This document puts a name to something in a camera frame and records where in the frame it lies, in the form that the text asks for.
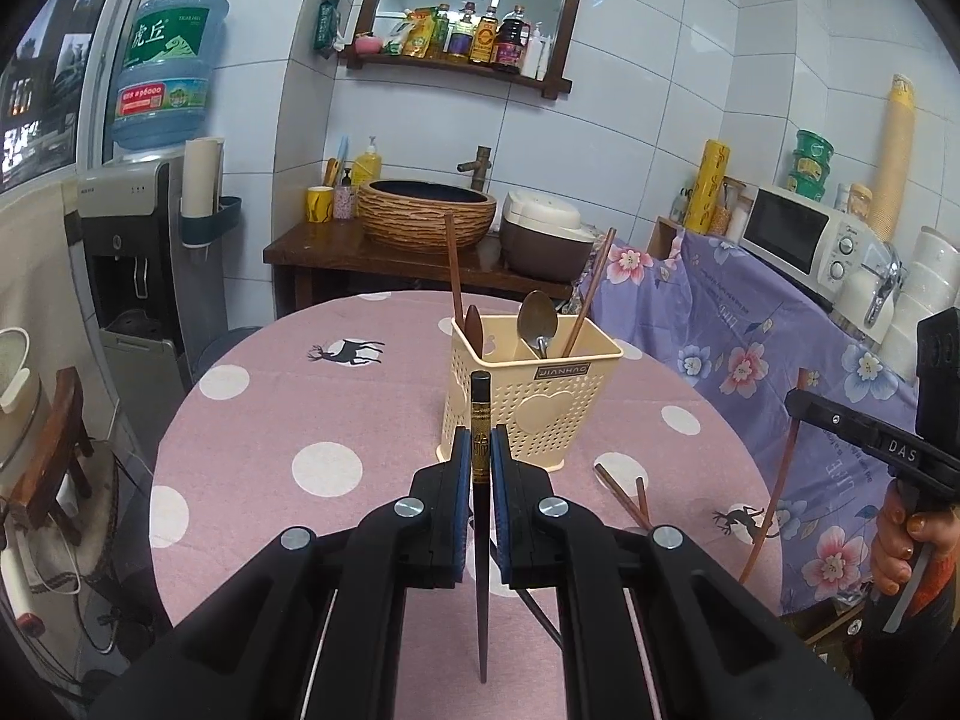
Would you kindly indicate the small wooden box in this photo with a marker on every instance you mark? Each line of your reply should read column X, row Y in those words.
column 664, row 236

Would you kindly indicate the green hanging packet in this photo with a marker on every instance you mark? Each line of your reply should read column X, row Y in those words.
column 327, row 22

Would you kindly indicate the yellow lidded jar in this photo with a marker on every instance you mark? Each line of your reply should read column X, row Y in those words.
column 860, row 201

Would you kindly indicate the black chopstick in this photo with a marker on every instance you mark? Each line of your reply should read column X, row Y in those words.
column 541, row 621
column 481, row 615

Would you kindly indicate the yellow soap pump bottle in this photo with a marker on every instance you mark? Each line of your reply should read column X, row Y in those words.
column 367, row 165

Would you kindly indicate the white paper cup tube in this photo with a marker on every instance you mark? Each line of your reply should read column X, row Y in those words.
column 202, row 172

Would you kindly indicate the round cushioned seat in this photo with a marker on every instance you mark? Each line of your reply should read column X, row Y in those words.
column 90, row 532

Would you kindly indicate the wooden framed mirror shelf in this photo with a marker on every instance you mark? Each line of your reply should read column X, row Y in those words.
column 465, row 66

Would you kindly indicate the bronze faucet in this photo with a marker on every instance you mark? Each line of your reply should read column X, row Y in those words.
column 478, row 165

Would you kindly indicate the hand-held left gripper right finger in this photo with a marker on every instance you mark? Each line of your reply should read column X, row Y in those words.
column 504, row 499

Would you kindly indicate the cream cooking pot with lid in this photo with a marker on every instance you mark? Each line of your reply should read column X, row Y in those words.
column 15, row 397

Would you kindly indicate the purple floral cloth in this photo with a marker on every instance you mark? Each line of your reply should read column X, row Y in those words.
column 750, row 360

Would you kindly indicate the dark soy sauce bottle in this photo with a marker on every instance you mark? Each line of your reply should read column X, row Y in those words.
column 511, row 41

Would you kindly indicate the yellow sauce pouch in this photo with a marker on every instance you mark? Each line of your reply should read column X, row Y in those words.
column 418, row 34

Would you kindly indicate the white squeeze bottle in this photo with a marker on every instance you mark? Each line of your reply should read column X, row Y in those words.
column 532, row 52
column 547, row 58

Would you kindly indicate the white microwave oven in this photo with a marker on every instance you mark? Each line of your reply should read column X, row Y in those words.
column 787, row 229

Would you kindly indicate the person's right hand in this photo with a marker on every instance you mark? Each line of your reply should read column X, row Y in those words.
column 892, row 547

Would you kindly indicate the pink small bowl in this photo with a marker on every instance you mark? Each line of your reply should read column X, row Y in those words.
column 366, row 43

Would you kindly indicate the yellow wrapped roll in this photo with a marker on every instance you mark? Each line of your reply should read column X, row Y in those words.
column 709, row 187

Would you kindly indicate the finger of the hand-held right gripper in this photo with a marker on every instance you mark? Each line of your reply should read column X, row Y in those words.
column 832, row 414

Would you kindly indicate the green capped oil bottle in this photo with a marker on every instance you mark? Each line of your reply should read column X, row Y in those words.
column 441, row 34

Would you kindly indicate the blue cup tube holder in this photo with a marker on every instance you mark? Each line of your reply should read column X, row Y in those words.
column 217, row 221

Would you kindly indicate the stack of white bowls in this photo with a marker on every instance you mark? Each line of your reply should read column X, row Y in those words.
column 926, row 277

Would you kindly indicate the sliding glass window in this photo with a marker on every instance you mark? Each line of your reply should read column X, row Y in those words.
column 52, row 67

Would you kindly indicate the dark brown spoon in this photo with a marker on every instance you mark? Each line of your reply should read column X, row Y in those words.
column 473, row 326

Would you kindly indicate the glass storage jar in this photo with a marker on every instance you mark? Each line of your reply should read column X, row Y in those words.
column 735, row 210

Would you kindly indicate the amber sauce bottle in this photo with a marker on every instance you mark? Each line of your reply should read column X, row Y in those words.
column 484, row 37

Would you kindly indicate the wicker wash basin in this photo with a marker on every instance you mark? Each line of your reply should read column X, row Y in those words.
column 420, row 221

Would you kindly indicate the white brown rice cooker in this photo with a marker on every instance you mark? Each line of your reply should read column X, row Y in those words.
column 544, row 236

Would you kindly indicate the metal spoon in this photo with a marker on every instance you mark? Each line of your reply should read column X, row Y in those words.
column 536, row 319

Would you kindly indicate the blue toothbrush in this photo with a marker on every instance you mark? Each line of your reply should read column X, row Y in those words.
column 342, row 157

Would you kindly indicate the small dark wooden stool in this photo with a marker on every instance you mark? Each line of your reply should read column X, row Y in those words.
column 56, row 450

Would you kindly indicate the blue water jug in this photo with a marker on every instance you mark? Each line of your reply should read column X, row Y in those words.
column 169, row 75

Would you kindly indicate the tall yellow paper cup stack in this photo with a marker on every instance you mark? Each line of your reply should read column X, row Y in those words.
column 892, row 165

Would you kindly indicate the cream perforated utensil holder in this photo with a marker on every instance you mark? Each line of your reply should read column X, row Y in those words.
column 555, row 405

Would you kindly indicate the pink polka dot tablecloth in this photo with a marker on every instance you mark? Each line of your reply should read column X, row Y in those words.
column 300, row 405

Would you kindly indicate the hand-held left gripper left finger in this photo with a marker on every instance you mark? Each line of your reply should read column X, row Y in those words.
column 459, row 499

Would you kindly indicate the grey water dispenser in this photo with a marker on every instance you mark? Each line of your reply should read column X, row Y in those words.
column 127, row 255

